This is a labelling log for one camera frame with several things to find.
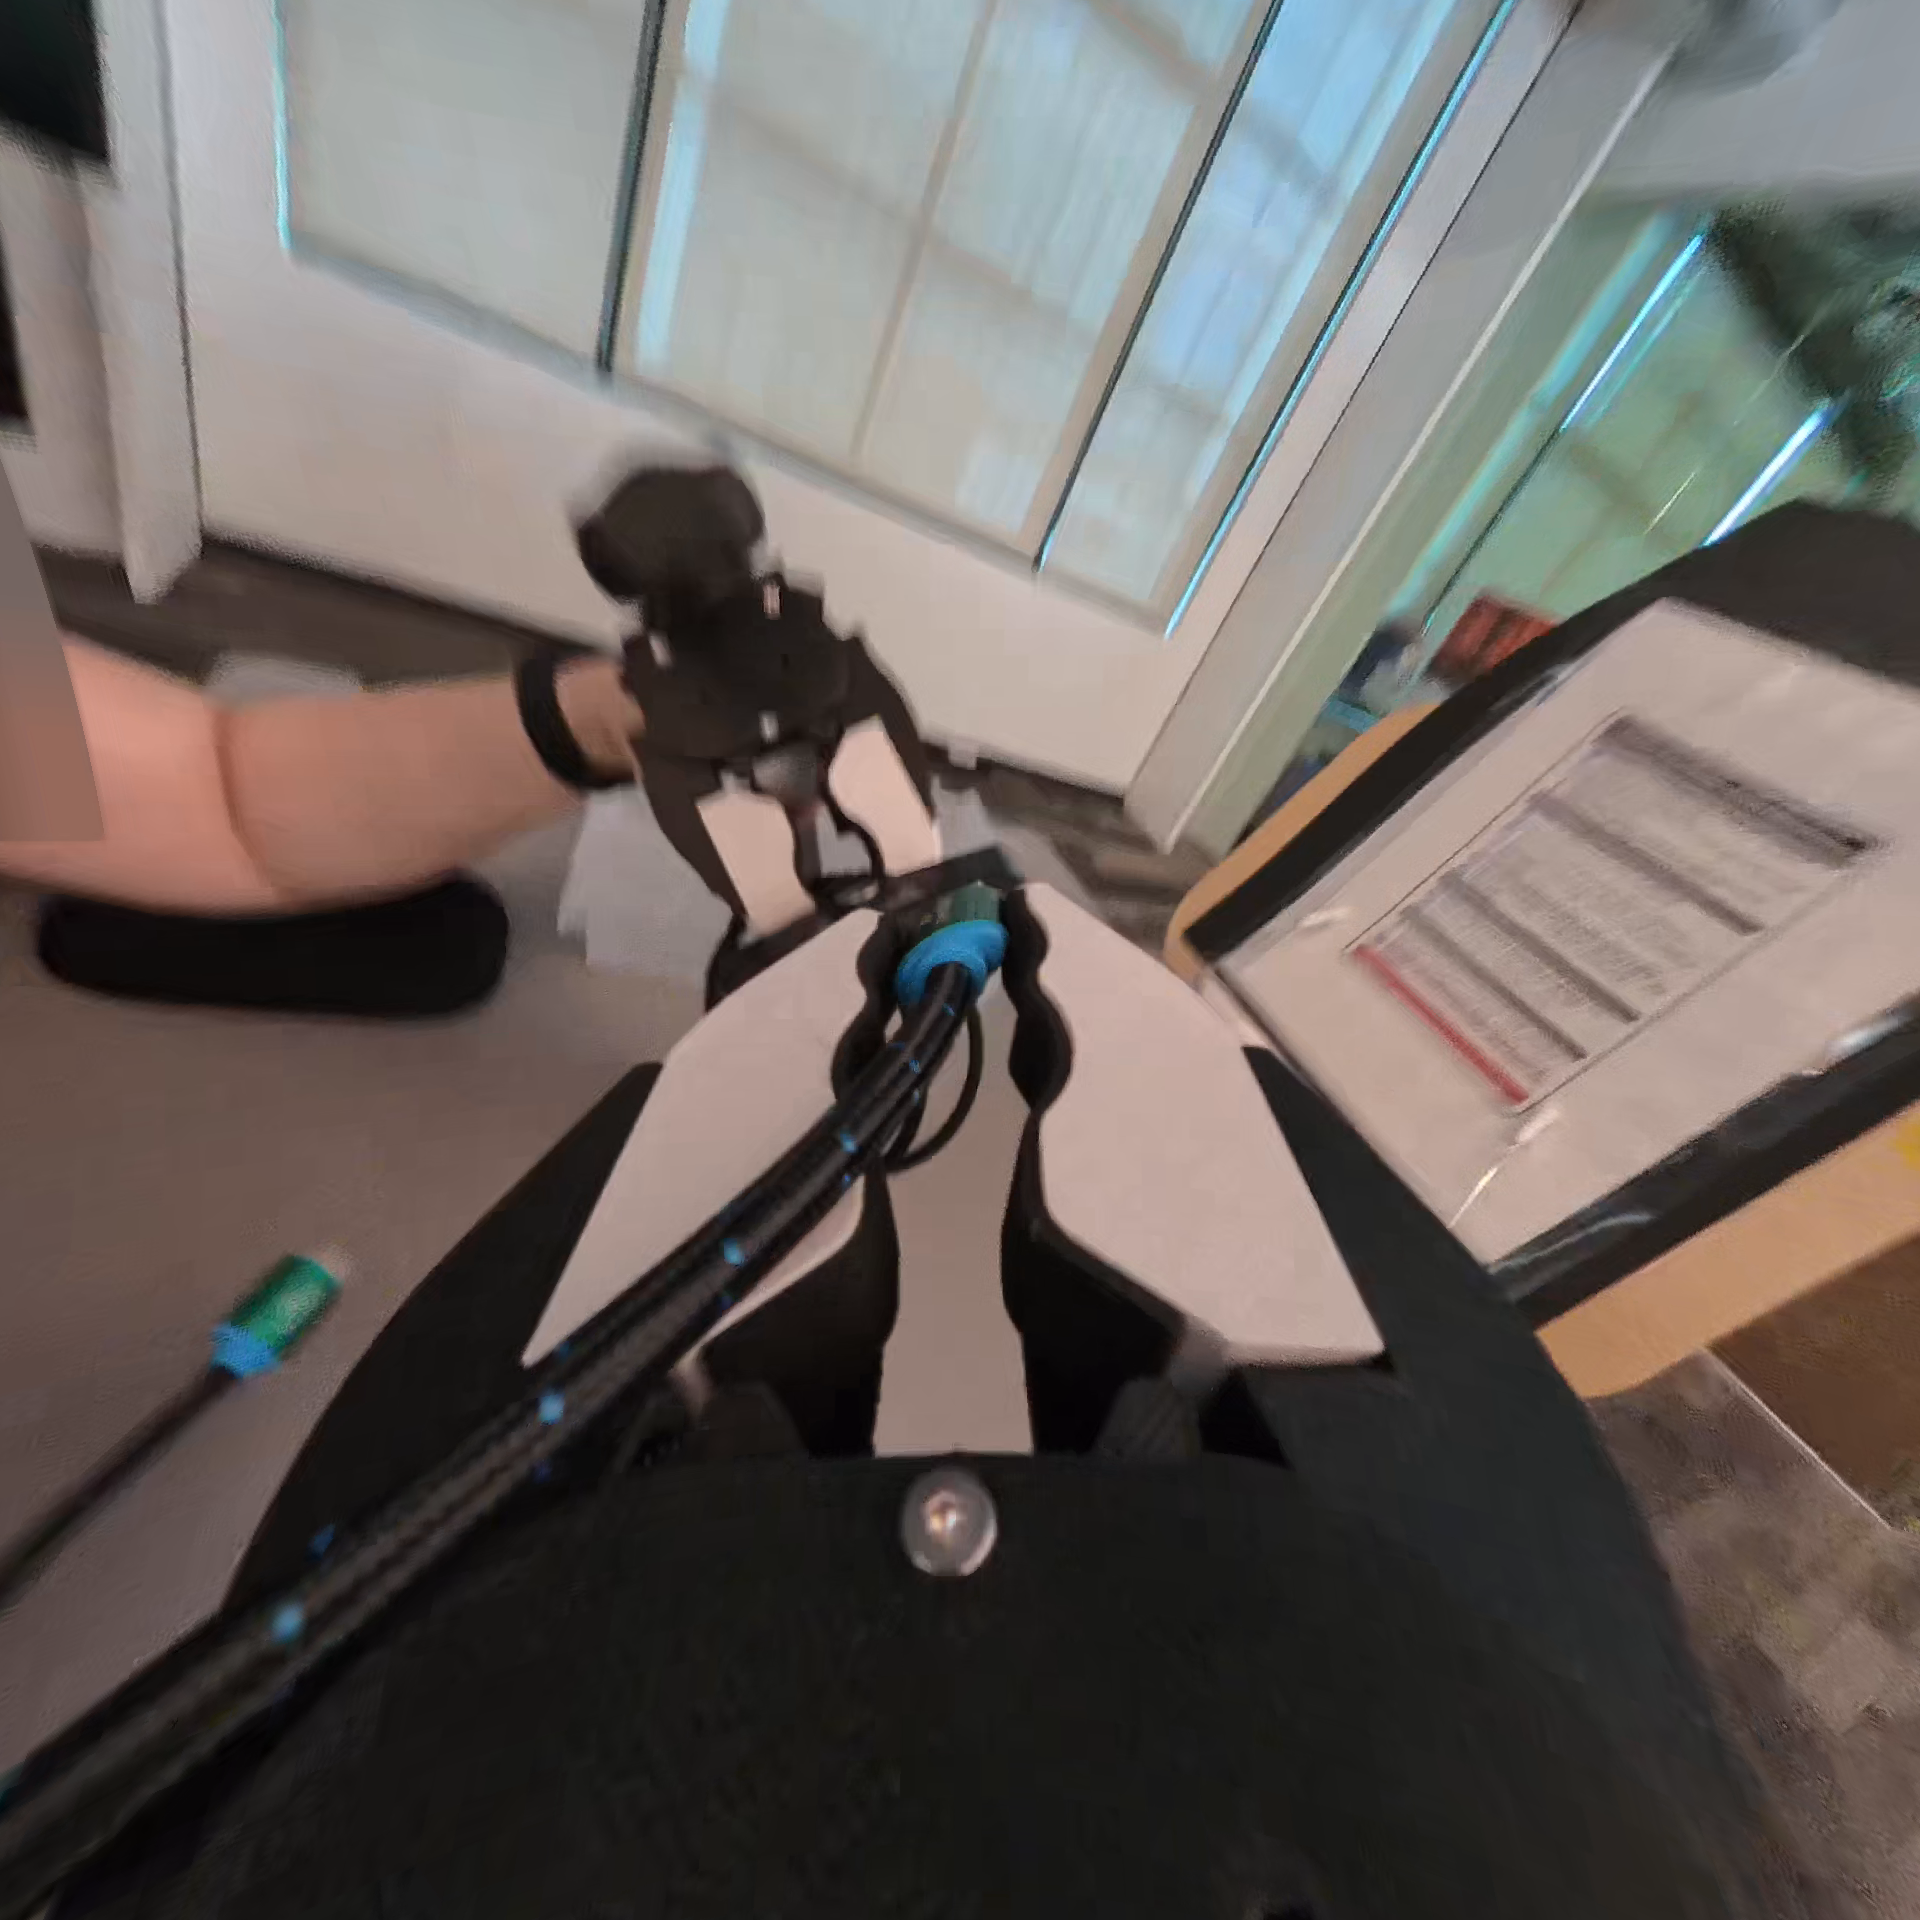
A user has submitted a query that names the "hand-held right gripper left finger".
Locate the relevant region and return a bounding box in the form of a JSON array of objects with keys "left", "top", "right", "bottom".
[{"left": 522, "top": 908, "right": 903, "bottom": 1453}]

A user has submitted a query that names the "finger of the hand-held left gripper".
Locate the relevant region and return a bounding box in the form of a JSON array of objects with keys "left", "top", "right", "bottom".
[
  {"left": 810, "top": 741, "right": 947, "bottom": 899},
  {"left": 692, "top": 791, "right": 826, "bottom": 938}
]

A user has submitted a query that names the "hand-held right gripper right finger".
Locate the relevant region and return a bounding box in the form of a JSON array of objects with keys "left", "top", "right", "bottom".
[{"left": 1005, "top": 885, "right": 1384, "bottom": 1453}]

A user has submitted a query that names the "grey hdmi switch box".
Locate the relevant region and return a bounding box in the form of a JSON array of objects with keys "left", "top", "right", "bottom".
[{"left": 876, "top": 849, "right": 1027, "bottom": 911}]

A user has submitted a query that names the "clear plastic organizer box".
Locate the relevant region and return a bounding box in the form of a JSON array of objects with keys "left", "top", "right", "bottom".
[{"left": 552, "top": 717, "right": 989, "bottom": 977}]

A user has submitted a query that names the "black braided hdmi cable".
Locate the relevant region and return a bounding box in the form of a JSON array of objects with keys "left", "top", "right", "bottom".
[
  {"left": 0, "top": 1246, "right": 351, "bottom": 1604},
  {"left": 0, "top": 885, "right": 1012, "bottom": 1859}
]

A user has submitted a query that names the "person's left forearm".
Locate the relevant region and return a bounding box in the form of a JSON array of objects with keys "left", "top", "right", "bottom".
[{"left": 0, "top": 625, "right": 541, "bottom": 911}]

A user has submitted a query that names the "black elbow rest pad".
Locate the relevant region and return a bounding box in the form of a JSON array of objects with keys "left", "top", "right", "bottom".
[{"left": 38, "top": 877, "right": 512, "bottom": 1020}]

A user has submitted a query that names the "person's left hand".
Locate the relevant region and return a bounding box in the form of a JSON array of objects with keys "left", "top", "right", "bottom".
[{"left": 574, "top": 662, "right": 650, "bottom": 783}]

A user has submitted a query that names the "black wristband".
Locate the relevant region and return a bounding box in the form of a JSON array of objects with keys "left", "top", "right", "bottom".
[{"left": 515, "top": 653, "right": 634, "bottom": 791}]

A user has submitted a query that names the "clear acrylic sign holder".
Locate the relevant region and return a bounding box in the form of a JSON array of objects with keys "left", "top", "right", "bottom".
[{"left": 1213, "top": 599, "right": 1920, "bottom": 1258}]

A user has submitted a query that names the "large paned window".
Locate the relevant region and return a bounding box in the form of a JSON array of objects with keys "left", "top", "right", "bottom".
[{"left": 273, "top": 0, "right": 1515, "bottom": 636}]

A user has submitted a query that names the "printed instruction sheet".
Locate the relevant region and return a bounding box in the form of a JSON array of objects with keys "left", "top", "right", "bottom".
[{"left": 1351, "top": 717, "right": 1877, "bottom": 1107}]

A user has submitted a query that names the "red storage case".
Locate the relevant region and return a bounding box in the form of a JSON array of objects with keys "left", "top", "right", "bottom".
[{"left": 1429, "top": 595, "right": 1545, "bottom": 679}]

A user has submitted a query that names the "black wood-edged divider panel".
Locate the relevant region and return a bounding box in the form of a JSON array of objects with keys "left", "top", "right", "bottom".
[{"left": 1160, "top": 502, "right": 1920, "bottom": 1406}]

